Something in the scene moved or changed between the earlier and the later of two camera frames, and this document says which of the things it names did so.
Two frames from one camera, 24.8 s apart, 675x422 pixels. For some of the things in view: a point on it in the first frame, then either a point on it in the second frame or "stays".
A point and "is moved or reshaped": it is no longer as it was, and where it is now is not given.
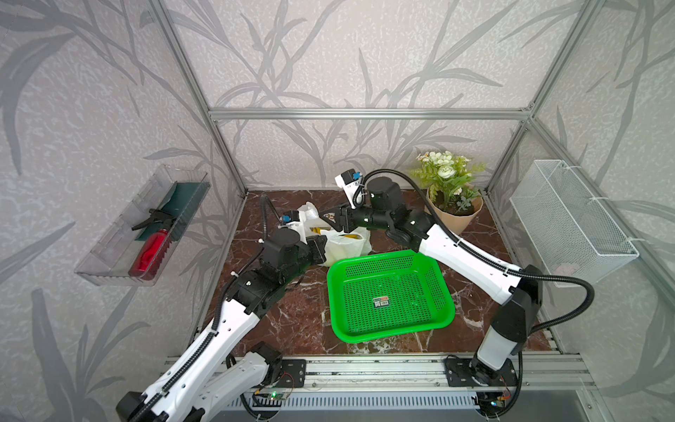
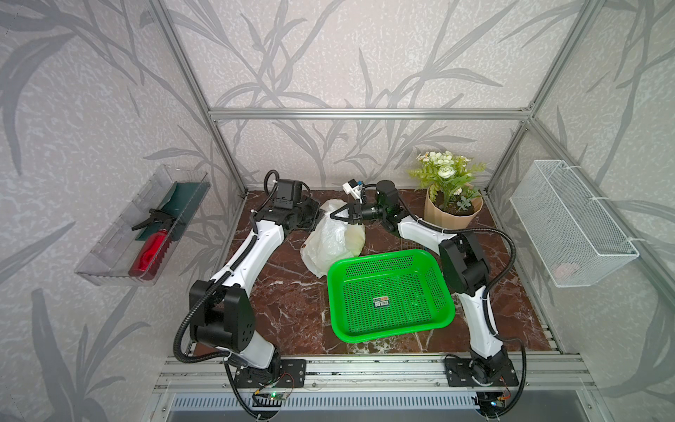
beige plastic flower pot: x=458 y=221 stays
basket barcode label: x=381 y=301 stays
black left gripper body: x=314 y=255 -> x=308 y=214
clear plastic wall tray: x=139 y=252 stays
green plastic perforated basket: x=374 y=297 stays
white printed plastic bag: x=356 y=241 is moved or reshaped
